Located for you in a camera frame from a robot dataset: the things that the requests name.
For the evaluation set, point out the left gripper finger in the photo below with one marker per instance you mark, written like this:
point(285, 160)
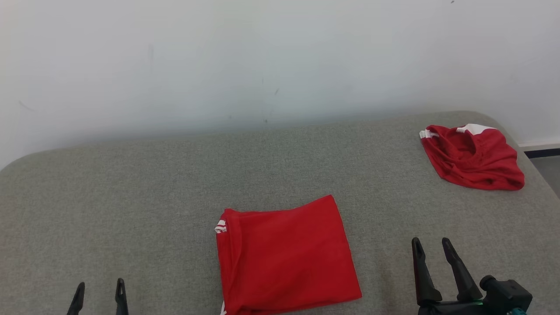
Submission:
point(78, 302)
point(121, 299)

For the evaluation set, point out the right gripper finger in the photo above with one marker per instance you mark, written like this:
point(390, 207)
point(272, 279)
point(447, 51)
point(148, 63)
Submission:
point(461, 275)
point(424, 275)

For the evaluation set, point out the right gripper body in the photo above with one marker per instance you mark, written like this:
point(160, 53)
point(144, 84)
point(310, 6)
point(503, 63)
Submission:
point(450, 309)

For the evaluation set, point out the red shorts with white panels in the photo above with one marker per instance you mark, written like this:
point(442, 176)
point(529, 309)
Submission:
point(477, 166)

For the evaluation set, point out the red number 23 basketball jersey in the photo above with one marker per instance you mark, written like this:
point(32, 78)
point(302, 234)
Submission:
point(288, 258)

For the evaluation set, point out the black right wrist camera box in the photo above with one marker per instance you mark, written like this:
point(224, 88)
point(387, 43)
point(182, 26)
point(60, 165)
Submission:
point(507, 293)

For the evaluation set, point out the white wall baseboard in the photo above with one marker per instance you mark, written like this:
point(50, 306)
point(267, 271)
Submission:
point(542, 145)

